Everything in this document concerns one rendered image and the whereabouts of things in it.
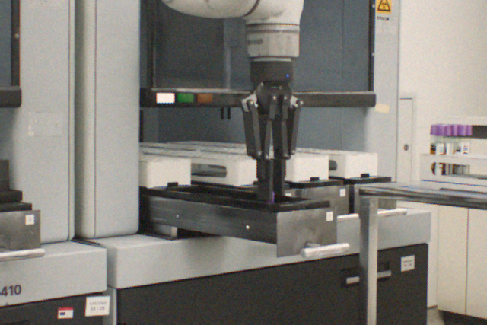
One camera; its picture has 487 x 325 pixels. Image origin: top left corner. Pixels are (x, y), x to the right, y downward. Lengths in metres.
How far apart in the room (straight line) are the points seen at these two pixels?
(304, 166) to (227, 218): 0.39
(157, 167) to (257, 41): 0.32
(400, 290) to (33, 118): 0.92
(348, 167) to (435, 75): 2.19
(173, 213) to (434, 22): 2.64
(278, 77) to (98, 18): 0.32
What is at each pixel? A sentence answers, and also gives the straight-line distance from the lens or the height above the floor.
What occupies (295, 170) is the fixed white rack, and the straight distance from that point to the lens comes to 1.94.
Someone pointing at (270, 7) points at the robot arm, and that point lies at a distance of 1.62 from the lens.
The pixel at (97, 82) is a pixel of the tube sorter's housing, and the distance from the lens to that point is 1.71.
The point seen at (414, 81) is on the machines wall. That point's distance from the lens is 4.10.
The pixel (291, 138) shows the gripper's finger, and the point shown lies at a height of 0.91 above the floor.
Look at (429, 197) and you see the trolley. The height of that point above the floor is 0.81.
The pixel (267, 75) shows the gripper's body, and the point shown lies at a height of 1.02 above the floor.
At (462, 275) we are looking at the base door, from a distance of 4.23.
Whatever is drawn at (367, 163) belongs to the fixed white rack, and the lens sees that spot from 2.10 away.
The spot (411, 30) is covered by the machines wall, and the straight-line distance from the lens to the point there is 4.09.
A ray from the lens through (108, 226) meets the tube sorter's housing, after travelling 1.73.
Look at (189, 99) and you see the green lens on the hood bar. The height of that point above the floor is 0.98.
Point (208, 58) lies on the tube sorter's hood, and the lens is 1.84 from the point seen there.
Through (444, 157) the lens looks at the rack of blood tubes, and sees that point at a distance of 1.80.
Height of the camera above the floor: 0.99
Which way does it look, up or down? 3 degrees down
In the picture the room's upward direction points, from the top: 1 degrees clockwise
